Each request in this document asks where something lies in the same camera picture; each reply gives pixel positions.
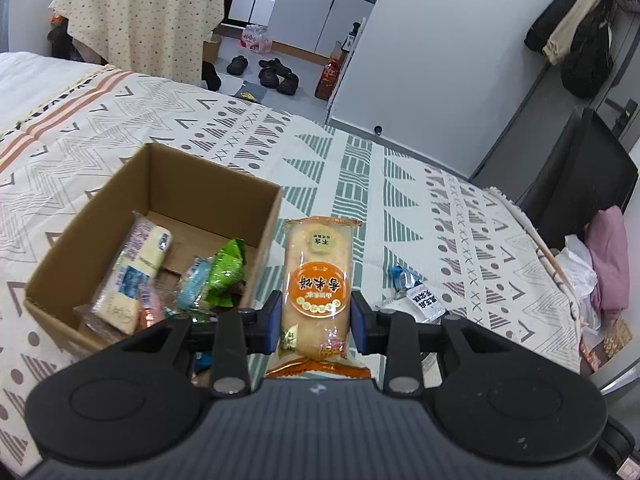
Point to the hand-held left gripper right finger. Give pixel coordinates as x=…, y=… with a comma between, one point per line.
x=357, y=320

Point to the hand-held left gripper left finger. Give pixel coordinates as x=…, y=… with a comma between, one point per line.
x=274, y=315

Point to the orange rice cracker packet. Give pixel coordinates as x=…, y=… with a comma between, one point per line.
x=315, y=280

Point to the small blue green packet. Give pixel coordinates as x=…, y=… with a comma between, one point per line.
x=406, y=278

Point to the bright green snack packet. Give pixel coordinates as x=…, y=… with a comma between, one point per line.
x=227, y=270

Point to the white packet with black label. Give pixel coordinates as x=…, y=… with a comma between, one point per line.
x=420, y=302

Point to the pink snack packet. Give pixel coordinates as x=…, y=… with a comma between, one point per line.
x=150, y=307

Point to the brown cardboard box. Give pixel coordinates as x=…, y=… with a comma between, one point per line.
x=195, y=195

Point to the long white snack packet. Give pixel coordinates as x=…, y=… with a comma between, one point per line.
x=135, y=265

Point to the dark bag with yellow label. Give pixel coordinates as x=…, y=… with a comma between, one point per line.
x=251, y=91

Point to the brown drink bottle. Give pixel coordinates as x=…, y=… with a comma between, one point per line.
x=327, y=80

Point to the pink cloth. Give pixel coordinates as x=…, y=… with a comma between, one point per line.
x=607, y=260

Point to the black chair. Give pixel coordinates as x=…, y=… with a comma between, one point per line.
x=580, y=180

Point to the pack of water bottles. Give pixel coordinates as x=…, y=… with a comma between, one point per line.
x=256, y=39

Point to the white spray bottle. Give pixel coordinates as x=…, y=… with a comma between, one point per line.
x=353, y=37

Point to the grey kitchen cabinet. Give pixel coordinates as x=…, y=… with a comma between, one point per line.
x=315, y=17

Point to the round table with dotted cloth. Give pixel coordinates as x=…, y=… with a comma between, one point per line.
x=145, y=20

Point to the white bed sheet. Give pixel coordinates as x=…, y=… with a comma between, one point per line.
x=40, y=80

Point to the dark clothes pile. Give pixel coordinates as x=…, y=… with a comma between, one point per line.
x=62, y=40

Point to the hanging beige garment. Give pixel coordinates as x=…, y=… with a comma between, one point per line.
x=570, y=30

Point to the hanging black jacket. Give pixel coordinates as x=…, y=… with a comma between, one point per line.
x=550, y=15

